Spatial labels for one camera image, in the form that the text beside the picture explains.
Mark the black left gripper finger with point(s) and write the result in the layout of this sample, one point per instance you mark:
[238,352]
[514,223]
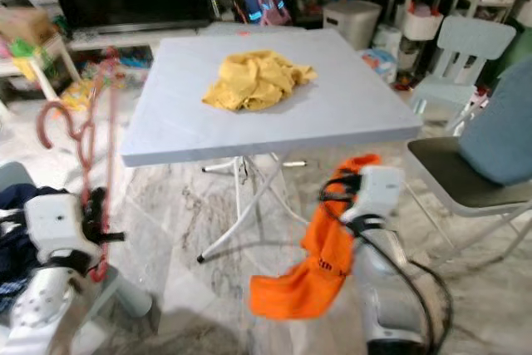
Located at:
[86,214]
[102,214]

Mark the orange t-shirt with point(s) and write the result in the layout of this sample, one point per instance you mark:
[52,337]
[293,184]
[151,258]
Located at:
[332,247]

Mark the pink clothes hanger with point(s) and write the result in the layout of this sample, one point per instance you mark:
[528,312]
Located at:
[87,147]

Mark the navy blue garment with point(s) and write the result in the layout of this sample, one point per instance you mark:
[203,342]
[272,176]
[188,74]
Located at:
[17,247]

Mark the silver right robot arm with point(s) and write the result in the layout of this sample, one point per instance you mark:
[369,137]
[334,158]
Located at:
[391,288]

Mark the blue plaid garment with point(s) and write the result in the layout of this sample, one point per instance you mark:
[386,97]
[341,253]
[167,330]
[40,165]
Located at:
[10,297]

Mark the white folding chair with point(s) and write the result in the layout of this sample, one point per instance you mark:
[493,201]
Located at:
[449,168]

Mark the yellow toy board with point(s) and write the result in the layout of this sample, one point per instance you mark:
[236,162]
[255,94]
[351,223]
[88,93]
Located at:
[73,97]

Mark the yellow garment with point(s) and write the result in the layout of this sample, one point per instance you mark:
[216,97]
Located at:
[253,81]

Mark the white kids table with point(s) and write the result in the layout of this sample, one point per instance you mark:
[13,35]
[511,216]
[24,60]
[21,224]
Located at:
[41,60]

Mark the grey ribbed bin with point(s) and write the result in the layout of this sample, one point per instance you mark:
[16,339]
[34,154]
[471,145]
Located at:
[353,22]

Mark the light blue cushion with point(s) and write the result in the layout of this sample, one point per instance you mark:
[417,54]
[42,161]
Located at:
[499,130]

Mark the white tv bench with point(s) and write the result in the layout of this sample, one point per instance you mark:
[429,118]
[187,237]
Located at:
[116,39]

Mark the cardboard box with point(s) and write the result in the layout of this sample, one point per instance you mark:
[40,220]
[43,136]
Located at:
[25,27]

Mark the blue pink backpack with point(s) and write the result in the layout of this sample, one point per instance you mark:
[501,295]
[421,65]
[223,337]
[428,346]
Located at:
[264,2]

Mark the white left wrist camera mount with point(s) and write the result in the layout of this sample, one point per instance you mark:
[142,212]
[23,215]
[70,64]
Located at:
[54,226]

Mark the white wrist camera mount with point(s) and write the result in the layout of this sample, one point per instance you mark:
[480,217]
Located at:
[378,193]
[54,226]

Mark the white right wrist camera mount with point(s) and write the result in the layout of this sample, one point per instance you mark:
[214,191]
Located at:
[378,193]

